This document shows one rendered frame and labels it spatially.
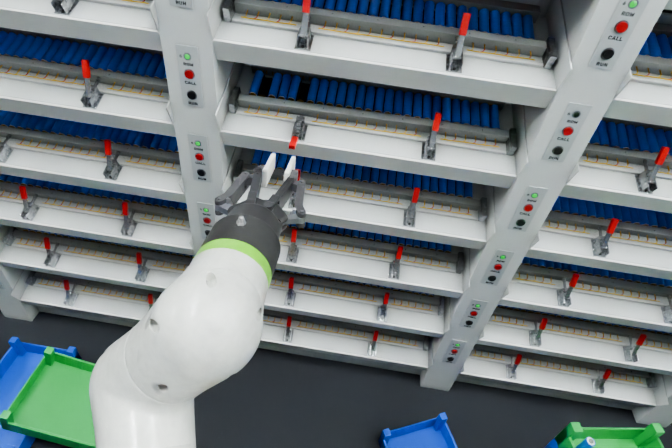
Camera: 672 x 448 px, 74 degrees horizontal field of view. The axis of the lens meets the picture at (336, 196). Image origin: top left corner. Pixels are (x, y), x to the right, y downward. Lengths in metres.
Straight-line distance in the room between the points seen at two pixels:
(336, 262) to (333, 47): 0.57
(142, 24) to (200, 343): 0.63
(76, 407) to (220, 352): 1.15
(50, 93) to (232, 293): 0.77
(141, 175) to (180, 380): 0.74
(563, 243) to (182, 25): 0.92
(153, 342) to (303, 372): 1.13
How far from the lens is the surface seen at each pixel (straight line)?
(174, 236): 1.24
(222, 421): 1.51
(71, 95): 1.10
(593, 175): 1.04
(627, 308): 1.39
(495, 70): 0.86
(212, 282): 0.46
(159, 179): 1.12
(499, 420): 1.64
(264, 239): 0.53
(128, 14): 0.94
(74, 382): 1.60
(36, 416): 1.57
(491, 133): 0.97
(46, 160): 1.26
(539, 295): 1.28
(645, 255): 1.24
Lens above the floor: 1.38
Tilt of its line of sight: 40 degrees down
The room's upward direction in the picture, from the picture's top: 8 degrees clockwise
